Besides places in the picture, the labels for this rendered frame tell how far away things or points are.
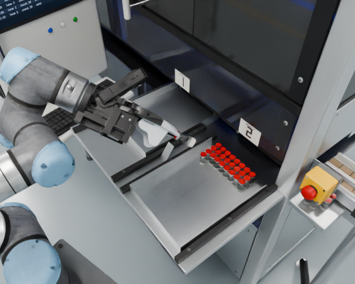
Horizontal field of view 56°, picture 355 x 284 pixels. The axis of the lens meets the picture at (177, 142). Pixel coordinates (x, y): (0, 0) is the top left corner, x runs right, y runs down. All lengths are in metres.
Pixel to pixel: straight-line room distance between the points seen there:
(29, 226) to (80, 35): 0.89
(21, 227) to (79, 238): 1.14
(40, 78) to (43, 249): 0.41
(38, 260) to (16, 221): 0.13
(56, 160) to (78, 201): 1.59
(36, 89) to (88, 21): 0.91
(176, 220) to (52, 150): 0.51
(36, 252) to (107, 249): 1.13
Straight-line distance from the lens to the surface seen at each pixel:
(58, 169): 0.61
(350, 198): 1.11
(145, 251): 1.94
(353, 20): 0.75
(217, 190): 1.07
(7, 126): 0.71
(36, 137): 0.64
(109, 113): 0.69
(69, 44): 1.53
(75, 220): 2.12
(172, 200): 1.04
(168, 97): 1.39
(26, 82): 0.68
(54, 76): 0.68
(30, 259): 0.87
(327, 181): 0.99
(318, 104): 0.85
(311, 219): 1.09
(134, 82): 0.70
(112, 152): 1.19
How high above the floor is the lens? 1.75
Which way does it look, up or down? 47 degrees down
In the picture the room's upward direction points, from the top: straight up
